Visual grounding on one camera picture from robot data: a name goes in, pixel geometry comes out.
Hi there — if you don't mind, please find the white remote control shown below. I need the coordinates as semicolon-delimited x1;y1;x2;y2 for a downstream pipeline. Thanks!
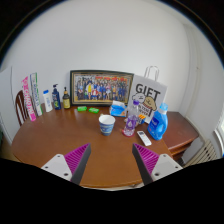
136;130;153;147

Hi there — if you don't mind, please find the clear plastic water bottle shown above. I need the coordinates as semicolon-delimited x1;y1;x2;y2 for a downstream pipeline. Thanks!
123;100;140;136

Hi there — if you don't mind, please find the small orange and blue box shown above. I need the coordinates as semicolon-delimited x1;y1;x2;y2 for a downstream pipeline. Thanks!
137;114;147;125

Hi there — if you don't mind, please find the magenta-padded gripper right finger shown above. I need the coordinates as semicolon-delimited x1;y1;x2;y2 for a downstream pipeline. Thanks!
131;143;184;186

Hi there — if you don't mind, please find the white paper gift bag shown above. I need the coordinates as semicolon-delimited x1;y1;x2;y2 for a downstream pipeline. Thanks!
127;65;168;125

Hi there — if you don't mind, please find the white radiator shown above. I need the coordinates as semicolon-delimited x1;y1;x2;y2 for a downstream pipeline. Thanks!
182;138;219;168

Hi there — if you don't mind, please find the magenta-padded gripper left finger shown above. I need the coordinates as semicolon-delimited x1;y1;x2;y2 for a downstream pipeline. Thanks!
40;143;92;186

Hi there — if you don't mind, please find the blue and white paper cup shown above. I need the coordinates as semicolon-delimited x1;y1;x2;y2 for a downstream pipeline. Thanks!
98;114;116;137

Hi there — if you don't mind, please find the green and white tall box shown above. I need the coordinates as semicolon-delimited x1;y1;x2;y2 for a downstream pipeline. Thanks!
29;72;44;117

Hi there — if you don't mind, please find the white lotion bottle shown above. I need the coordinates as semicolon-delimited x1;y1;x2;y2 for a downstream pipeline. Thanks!
42;89;54;113

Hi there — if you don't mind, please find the wooden chair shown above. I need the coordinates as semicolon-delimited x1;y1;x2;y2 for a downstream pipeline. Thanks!
14;89;30;127

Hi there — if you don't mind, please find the blue tissue pack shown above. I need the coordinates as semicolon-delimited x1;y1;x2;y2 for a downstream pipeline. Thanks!
109;100;128;118

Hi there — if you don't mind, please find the amber pump bottle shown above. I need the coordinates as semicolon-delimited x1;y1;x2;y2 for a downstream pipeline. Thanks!
62;86;72;110

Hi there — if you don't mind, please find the dark blue pump bottle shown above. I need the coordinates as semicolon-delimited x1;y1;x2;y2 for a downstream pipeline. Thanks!
51;83;63;111

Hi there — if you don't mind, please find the framed group photo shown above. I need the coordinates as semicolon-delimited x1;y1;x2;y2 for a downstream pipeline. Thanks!
69;69;135;107

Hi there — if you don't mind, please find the flat round red coaster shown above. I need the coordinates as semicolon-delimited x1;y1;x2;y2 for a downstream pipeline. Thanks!
121;129;136;138

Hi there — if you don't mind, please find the pink and white tall box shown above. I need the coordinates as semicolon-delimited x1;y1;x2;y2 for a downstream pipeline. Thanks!
21;75;37;122

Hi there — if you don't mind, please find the blue detergent bottle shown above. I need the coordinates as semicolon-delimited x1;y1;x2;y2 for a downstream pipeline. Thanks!
147;102;169;141

